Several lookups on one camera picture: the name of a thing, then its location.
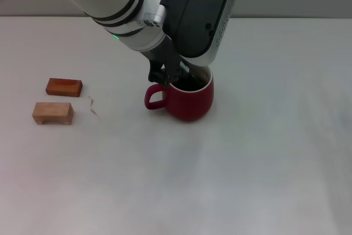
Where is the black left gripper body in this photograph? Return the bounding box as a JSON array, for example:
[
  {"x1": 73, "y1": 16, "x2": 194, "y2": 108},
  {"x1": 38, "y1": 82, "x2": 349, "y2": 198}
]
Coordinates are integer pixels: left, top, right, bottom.
[{"x1": 139, "y1": 34, "x2": 182, "y2": 68}]

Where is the red ceramic mug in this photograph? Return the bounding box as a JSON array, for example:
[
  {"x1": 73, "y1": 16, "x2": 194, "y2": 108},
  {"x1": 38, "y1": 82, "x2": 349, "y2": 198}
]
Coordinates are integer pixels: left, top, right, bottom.
[{"x1": 144, "y1": 65, "x2": 215, "y2": 122}]

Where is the reddish brown wooden block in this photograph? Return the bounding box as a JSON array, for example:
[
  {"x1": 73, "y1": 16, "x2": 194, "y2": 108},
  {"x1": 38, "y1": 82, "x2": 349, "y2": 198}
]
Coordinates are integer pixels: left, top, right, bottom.
[{"x1": 45, "y1": 78, "x2": 84, "y2": 98}]

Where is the light wooden block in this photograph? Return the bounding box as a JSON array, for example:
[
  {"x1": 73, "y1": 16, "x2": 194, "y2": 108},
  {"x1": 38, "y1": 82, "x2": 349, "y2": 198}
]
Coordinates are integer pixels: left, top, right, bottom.
[{"x1": 32, "y1": 102, "x2": 74, "y2": 126}]

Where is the dark grey wrist camera box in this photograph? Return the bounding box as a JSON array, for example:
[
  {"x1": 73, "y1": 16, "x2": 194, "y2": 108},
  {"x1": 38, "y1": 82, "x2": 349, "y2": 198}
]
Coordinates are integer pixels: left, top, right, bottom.
[{"x1": 161, "y1": 0, "x2": 242, "y2": 67}]

